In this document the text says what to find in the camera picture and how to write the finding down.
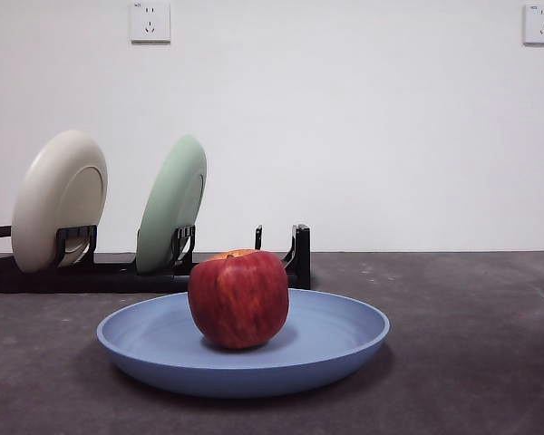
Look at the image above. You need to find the red apple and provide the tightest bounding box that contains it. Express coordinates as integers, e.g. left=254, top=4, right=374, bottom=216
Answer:
left=187, top=247, right=291, bottom=351

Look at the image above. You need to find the blue plate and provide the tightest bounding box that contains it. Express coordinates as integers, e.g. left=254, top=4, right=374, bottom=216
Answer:
left=95, top=288, right=392, bottom=401

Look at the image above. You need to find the pale green plate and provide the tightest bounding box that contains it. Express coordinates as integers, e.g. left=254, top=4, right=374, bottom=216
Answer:
left=136, top=133, right=209, bottom=275

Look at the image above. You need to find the black plate rack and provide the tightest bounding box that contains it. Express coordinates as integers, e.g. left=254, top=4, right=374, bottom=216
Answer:
left=0, top=223, right=312, bottom=295

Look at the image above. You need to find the cream plate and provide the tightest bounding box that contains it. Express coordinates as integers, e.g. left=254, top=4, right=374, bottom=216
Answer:
left=11, top=129, right=110, bottom=275

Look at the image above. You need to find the white wall socket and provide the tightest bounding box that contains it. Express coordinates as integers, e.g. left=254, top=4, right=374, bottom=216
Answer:
left=522, top=3, right=544, bottom=46
left=130, top=0, right=172, bottom=45

